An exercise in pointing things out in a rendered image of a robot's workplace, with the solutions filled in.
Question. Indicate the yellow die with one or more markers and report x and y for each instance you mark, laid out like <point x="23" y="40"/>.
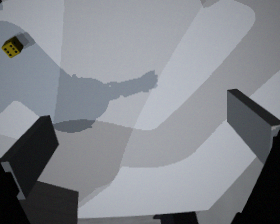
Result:
<point x="12" y="47"/>

